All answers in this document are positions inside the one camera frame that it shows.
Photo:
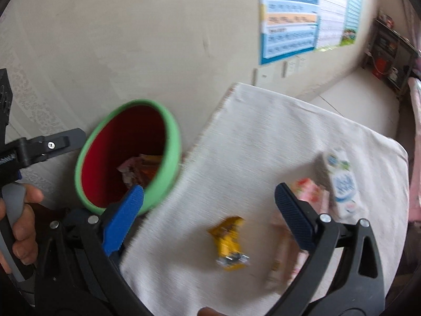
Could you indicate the red container on shelf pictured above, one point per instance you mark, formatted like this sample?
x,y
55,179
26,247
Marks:
x,y
381,68

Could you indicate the white blue milk carton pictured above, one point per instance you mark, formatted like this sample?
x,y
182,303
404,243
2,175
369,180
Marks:
x,y
336,174

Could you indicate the green red trash bin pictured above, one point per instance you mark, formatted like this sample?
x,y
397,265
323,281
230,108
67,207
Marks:
x,y
139,127

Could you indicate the purple foil candy wrapper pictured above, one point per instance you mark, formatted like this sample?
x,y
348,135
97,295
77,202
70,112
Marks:
x,y
140,170

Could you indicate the white chart wall poster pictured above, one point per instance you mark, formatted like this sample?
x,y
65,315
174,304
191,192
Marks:
x,y
331,23

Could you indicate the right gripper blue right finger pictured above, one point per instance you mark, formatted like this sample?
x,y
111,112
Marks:
x,y
299,216

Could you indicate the small yellow candy wrapper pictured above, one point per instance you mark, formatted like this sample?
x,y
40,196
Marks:
x,y
225,237

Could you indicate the left hand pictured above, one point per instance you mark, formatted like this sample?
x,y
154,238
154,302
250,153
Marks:
x,y
25,247

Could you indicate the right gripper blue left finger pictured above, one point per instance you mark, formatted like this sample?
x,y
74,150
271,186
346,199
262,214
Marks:
x,y
118,218

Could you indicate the blue pinyin wall poster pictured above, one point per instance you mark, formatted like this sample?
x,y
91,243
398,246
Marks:
x,y
287,28

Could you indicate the strawberry pink carton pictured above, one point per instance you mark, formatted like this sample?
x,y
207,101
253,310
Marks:
x,y
316,195

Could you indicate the white wall socket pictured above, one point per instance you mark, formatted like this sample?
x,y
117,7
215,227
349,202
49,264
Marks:
x,y
294,65

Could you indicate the white towel table cover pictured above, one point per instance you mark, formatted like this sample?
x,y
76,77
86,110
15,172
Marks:
x,y
255,140

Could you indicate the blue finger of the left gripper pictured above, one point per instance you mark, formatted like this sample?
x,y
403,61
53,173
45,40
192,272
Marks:
x,y
44,147

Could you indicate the black metal shelf rack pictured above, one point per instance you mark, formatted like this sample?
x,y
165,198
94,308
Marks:
x,y
390,45

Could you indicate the bed with plaid quilt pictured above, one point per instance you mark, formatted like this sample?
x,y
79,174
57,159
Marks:
x,y
415,182

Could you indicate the green number wall poster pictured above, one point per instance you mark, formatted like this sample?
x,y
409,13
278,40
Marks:
x,y
352,22

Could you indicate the right hand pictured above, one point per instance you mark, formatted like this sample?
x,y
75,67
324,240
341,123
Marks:
x,y
207,311

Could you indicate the pink white stick wrapper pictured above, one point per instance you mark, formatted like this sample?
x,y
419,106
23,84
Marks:
x,y
288,260

